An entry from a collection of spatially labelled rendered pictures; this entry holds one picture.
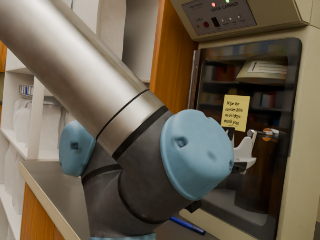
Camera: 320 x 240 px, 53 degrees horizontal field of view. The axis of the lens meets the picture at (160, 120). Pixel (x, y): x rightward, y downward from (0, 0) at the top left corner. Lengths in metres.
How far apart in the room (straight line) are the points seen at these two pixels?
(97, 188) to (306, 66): 0.44
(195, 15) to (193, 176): 0.57
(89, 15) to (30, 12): 1.43
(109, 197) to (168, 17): 0.62
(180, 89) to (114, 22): 1.10
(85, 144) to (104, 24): 1.54
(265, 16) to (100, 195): 0.46
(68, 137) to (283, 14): 0.44
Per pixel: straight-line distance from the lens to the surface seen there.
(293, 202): 0.68
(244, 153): 0.59
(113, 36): 1.92
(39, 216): 1.20
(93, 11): 1.77
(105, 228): 0.38
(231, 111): 0.74
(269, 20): 0.68
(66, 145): 0.43
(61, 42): 0.32
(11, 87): 2.62
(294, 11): 0.64
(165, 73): 0.88
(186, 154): 0.27
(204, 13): 0.78
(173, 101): 0.89
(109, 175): 0.40
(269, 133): 0.66
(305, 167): 0.69
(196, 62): 0.85
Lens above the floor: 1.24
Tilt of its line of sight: 3 degrees down
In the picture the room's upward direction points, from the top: 7 degrees clockwise
